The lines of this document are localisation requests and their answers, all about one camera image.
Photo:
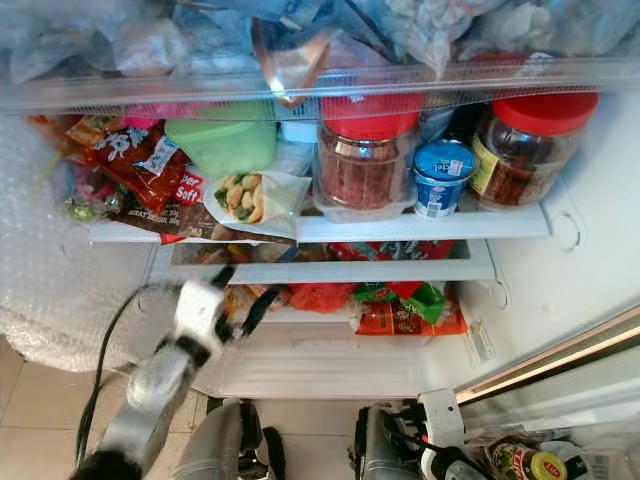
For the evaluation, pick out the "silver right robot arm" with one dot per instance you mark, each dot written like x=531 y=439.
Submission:
x=445 y=466

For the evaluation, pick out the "white trimmed fridge shelf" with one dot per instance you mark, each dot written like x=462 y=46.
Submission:
x=410 y=228
x=360 y=272

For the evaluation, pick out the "clear plastic fridge shelf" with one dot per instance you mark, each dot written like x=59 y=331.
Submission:
x=160 y=92

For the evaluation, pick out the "red plastic bag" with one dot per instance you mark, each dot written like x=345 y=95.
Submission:
x=318 y=297

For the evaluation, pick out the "brown flat snack packet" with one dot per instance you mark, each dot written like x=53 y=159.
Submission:
x=160 y=223

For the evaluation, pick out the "white food wrap packet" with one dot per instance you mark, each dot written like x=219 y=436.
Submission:
x=255 y=197

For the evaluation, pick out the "red packet Soft print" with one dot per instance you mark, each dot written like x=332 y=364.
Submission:
x=188 y=188

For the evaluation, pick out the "grey robot left leg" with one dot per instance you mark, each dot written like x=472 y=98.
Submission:
x=220 y=445

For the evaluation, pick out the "grey robot leg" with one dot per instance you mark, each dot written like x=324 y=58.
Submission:
x=220 y=445
x=380 y=445

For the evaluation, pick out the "green plastic container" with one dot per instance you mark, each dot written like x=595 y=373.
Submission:
x=220 y=140

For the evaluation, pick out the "orange snack packet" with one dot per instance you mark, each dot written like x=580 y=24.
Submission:
x=400 y=322

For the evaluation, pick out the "flat red package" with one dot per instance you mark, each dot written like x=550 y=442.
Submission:
x=390 y=250

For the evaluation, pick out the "red snack packet white characters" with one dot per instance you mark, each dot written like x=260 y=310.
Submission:
x=135 y=155

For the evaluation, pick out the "green snack packet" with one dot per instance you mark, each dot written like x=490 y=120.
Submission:
x=420 y=298

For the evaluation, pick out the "white bubble wrap sheet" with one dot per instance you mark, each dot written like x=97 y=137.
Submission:
x=60 y=250

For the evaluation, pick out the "pink plastic lid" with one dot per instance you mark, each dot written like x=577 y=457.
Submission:
x=150 y=121

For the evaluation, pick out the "grey robot right leg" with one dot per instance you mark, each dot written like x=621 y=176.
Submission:
x=380 y=445

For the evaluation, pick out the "small orange food packet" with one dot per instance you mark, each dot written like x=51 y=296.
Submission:
x=88 y=129

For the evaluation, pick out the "blue white yogurt cup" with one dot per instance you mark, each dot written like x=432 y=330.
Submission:
x=442 y=178

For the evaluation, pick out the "copper foil bag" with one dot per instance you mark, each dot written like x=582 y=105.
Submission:
x=290 y=62

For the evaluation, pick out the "clear frozen food bag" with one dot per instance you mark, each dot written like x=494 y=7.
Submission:
x=490 y=30
x=120 y=40

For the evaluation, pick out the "red label jar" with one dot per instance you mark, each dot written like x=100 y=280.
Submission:
x=510 y=461

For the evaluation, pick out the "white refrigerator cabinet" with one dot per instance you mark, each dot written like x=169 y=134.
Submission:
x=560 y=280

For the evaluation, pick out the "red lid jar dark contents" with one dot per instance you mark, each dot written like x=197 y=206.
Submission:
x=530 y=145

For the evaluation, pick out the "yellow lid jar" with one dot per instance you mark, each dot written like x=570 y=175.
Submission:
x=550 y=465

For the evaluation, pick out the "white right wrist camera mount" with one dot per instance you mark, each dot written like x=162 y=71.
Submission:
x=440 y=418

